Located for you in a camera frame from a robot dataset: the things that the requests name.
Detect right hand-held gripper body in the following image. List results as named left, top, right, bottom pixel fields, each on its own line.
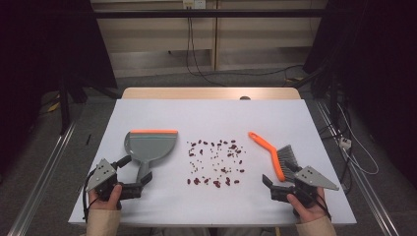
left=270, top=165, right=340, bottom=209

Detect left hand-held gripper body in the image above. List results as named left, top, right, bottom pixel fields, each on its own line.
left=86, top=158, right=144, bottom=202

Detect gray dustpan with orange lip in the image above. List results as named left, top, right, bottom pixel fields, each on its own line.
left=123, top=129, right=179, bottom=185

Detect orange brush with gray bristles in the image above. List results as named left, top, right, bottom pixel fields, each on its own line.
left=248, top=131, right=300, bottom=183

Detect red kidney beans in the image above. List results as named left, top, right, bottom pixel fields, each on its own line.
left=186, top=139, right=247, bottom=190

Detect person's left hand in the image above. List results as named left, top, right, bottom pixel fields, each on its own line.
left=88, top=184, right=124, bottom=211

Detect person's right hand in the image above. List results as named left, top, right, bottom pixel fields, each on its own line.
left=286, top=187, right=328, bottom=225

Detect black metal stand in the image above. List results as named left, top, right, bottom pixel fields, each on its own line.
left=57, top=65, right=89, bottom=136

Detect white table cover board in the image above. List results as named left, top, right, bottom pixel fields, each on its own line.
left=68, top=98, right=358, bottom=227

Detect wooden table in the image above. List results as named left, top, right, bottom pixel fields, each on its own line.
left=121, top=87, right=302, bottom=101

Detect black curtain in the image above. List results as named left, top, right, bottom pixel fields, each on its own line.
left=0, top=0, right=118, bottom=180
left=302, top=0, right=417, bottom=190

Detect black horizontal metal bar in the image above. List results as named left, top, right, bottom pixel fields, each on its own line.
left=92, top=9, right=328, bottom=20

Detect bundle of black cables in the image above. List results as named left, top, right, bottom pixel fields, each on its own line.
left=319, top=94, right=354, bottom=195

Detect right hand-held gripper black cable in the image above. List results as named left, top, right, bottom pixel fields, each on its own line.
left=314, top=192, right=332, bottom=221

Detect hand-held gripper black cable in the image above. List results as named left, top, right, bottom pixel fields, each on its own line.
left=83, top=169, right=99, bottom=223
left=314, top=192, right=332, bottom=221

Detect left hand-held gripper black cable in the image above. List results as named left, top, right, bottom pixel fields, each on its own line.
left=83, top=169, right=99, bottom=223

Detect aluminium floor rail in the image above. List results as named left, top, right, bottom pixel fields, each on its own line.
left=315, top=99, right=400, bottom=236
left=7, top=120, right=79, bottom=236

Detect white cable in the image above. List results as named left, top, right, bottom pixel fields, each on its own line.
left=336, top=103, right=381, bottom=176

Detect hanging black cable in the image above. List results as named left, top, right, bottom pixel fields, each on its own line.
left=185, top=17, right=228, bottom=89

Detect white wall outlet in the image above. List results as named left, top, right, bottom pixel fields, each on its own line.
left=182, top=0, right=208, bottom=10

